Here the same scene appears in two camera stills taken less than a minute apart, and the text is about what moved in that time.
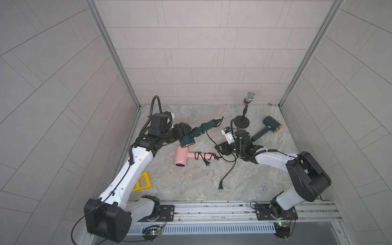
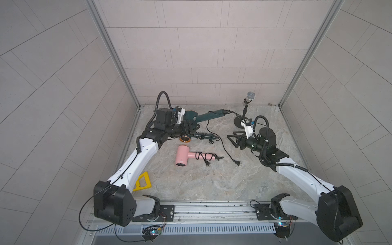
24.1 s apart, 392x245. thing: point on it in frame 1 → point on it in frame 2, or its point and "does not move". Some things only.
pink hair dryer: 181,154 does not move
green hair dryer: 272,125 → 193,116
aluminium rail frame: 242,213 does not move
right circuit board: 283,229 does not move
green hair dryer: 189,140 → 203,136
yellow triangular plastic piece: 137,186 does not move
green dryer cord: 220,120 → 202,136
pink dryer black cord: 207,155 does not move
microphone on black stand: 243,121 does not move
